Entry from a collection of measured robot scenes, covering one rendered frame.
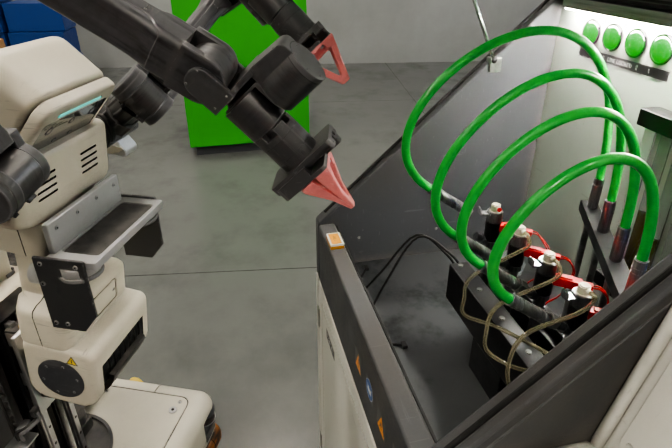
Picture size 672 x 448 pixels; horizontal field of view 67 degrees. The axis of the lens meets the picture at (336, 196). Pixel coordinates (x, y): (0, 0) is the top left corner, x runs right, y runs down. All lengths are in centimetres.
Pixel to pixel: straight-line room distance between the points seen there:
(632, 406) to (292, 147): 51
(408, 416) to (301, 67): 49
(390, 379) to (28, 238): 71
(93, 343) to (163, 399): 61
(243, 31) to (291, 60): 337
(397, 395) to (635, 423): 30
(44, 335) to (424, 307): 78
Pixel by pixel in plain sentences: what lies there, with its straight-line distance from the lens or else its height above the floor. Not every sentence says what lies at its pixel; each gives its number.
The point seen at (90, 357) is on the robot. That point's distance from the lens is 119.
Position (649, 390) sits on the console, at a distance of 72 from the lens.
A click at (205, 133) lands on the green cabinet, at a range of 414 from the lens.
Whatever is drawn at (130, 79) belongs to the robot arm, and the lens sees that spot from 114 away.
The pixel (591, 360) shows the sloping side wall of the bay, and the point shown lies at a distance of 68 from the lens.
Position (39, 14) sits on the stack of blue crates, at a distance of 690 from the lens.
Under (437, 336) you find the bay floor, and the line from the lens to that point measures 109.
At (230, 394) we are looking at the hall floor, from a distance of 212.
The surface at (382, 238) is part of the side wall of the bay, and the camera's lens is 126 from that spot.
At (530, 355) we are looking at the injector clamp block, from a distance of 87.
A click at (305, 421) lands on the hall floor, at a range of 201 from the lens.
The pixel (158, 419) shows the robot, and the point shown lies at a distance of 173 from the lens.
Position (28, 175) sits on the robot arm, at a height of 125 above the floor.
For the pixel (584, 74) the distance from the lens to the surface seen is 82.
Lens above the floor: 155
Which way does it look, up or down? 27 degrees down
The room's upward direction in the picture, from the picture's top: straight up
